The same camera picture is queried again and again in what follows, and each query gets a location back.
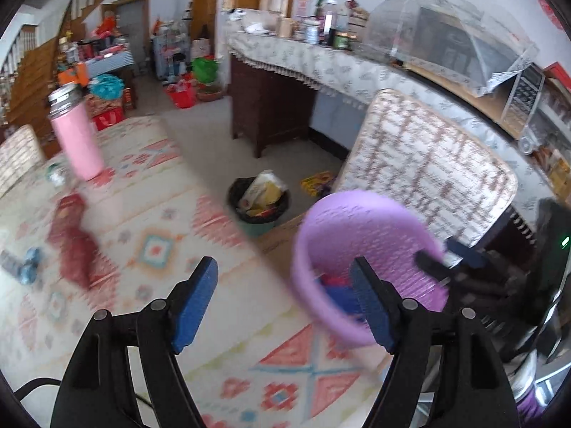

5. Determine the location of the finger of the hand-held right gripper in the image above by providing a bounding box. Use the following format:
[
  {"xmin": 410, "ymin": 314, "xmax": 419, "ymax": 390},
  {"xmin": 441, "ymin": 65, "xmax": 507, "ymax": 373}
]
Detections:
[
  {"xmin": 414, "ymin": 250, "xmax": 452, "ymax": 278},
  {"xmin": 445, "ymin": 237, "xmax": 490, "ymax": 272}
]

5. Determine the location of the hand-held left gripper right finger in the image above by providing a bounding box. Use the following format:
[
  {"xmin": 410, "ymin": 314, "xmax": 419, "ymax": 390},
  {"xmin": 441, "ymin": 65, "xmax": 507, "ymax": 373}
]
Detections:
[{"xmin": 349, "ymin": 256, "xmax": 520, "ymax": 428}]

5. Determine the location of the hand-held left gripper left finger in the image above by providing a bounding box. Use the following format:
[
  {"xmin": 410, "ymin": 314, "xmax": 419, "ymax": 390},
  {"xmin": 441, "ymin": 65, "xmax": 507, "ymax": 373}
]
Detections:
[{"xmin": 50, "ymin": 256, "xmax": 219, "ymax": 428}]

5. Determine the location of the blue cardboard box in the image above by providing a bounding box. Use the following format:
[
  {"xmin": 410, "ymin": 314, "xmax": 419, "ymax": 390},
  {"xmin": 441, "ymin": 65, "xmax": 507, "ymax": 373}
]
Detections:
[{"xmin": 323, "ymin": 283, "xmax": 367, "ymax": 319}]

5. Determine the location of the purple plastic basket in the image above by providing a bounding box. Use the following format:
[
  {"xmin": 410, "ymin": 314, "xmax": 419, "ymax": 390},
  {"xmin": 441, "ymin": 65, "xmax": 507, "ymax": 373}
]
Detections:
[{"xmin": 291, "ymin": 189, "xmax": 449, "ymax": 348}]

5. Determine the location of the light blue small box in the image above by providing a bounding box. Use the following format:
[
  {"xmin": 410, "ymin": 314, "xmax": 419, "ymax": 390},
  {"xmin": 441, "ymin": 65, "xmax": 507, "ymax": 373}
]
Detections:
[{"xmin": 18, "ymin": 248, "xmax": 44, "ymax": 284}]

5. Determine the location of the trash bin with black bag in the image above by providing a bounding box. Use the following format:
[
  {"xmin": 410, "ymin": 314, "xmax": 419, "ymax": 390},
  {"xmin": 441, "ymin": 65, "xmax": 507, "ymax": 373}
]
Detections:
[{"xmin": 228, "ymin": 170, "xmax": 292, "ymax": 238}]

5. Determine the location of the brown cardboard box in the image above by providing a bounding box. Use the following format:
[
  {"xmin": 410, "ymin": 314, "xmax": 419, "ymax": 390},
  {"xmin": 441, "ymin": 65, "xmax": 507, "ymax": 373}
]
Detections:
[{"xmin": 256, "ymin": 214, "xmax": 308, "ymax": 255}]

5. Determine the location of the torn red carton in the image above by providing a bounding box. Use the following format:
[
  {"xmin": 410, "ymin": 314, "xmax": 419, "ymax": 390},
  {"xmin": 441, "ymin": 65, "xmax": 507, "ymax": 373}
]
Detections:
[{"xmin": 47, "ymin": 220, "xmax": 104, "ymax": 290}]

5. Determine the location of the yellow box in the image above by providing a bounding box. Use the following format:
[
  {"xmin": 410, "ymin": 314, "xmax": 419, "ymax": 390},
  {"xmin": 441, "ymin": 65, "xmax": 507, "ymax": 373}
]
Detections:
[{"xmin": 301, "ymin": 172, "xmax": 335, "ymax": 198}]

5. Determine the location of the microwave oven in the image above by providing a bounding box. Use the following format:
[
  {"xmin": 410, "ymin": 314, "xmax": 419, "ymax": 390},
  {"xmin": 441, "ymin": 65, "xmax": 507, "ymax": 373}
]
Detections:
[{"xmin": 502, "ymin": 65, "xmax": 547, "ymax": 126}]

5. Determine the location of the small glass jar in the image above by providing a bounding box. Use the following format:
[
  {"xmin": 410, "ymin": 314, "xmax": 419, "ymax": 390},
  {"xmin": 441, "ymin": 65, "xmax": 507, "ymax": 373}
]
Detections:
[{"xmin": 46, "ymin": 163, "xmax": 67, "ymax": 187}]

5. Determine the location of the pink thermos flask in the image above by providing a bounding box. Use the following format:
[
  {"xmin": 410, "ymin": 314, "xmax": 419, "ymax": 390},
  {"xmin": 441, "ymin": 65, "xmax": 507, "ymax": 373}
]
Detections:
[{"xmin": 47, "ymin": 82, "xmax": 105, "ymax": 182}]

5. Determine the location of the leaf print tasselled cloth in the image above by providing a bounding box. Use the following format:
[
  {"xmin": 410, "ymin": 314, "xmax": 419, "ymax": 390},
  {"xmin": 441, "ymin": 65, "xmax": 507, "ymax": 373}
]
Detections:
[{"xmin": 223, "ymin": 22, "xmax": 571, "ymax": 197}]

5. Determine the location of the red shopping basket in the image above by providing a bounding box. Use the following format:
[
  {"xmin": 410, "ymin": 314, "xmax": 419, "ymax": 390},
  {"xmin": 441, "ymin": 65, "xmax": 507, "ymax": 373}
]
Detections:
[{"xmin": 167, "ymin": 80, "xmax": 197, "ymax": 109}]

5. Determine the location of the dark wooden sideboard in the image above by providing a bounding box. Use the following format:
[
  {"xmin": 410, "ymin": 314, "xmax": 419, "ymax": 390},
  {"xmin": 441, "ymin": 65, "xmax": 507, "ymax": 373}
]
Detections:
[{"xmin": 229, "ymin": 53, "xmax": 371, "ymax": 159}]

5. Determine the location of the mesh food cover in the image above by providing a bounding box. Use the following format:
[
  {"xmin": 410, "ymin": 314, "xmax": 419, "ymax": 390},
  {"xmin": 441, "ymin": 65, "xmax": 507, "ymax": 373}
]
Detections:
[{"xmin": 357, "ymin": 0, "xmax": 540, "ymax": 99}]

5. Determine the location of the green bag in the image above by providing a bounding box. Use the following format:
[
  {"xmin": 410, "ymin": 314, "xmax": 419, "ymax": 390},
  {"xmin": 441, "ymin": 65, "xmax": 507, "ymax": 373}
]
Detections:
[{"xmin": 192, "ymin": 56, "xmax": 219, "ymax": 83}]

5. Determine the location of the teal bag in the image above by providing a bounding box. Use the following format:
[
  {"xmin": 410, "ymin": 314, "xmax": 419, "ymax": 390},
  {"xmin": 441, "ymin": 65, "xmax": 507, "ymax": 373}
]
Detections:
[{"xmin": 89, "ymin": 75, "xmax": 124, "ymax": 99}]

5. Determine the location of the metal storage rack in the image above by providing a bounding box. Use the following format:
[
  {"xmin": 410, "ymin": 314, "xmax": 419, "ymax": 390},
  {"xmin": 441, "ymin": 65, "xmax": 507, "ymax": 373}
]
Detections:
[{"xmin": 152, "ymin": 22, "xmax": 188, "ymax": 81}]

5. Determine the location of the checkered cloth side table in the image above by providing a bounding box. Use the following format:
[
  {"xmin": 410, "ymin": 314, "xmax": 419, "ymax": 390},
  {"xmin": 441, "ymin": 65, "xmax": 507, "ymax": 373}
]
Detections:
[{"xmin": 76, "ymin": 49, "xmax": 135, "ymax": 77}]

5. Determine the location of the orange bag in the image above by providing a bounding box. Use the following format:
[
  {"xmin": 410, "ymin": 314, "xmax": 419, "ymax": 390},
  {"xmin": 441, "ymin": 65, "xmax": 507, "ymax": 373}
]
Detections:
[{"xmin": 58, "ymin": 65, "xmax": 88, "ymax": 86}]

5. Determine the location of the dark liquid bottle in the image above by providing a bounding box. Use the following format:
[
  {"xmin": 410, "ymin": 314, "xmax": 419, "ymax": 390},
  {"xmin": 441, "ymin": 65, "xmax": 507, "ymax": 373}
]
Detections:
[{"xmin": 323, "ymin": 0, "xmax": 338, "ymax": 33}]

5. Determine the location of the wooden staircase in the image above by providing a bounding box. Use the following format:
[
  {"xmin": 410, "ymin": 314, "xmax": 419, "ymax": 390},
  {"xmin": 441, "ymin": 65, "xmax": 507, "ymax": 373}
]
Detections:
[{"xmin": 0, "ymin": 0, "xmax": 121, "ymax": 126}]

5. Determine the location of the black cable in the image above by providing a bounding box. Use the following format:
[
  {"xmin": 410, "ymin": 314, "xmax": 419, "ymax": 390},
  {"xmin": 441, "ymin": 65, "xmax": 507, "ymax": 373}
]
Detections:
[{"xmin": 13, "ymin": 378, "xmax": 62, "ymax": 401}]

